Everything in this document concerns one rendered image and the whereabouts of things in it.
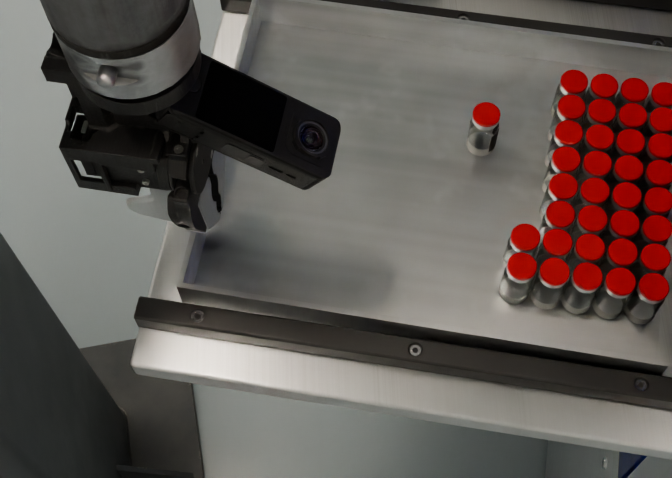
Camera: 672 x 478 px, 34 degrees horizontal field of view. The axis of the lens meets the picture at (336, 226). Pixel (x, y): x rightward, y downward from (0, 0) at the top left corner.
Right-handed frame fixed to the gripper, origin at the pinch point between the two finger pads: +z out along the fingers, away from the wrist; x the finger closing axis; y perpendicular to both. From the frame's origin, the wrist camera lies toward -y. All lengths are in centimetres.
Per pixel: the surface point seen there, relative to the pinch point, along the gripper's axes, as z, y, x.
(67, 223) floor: 91, 45, -38
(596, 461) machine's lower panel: 43, -35, 2
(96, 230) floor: 91, 40, -37
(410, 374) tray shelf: 3.7, -15.5, 8.4
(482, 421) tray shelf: 3.9, -20.8, 11.0
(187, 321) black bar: 1.6, 0.5, 7.8
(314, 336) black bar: 1.7, -8.5, 7.4
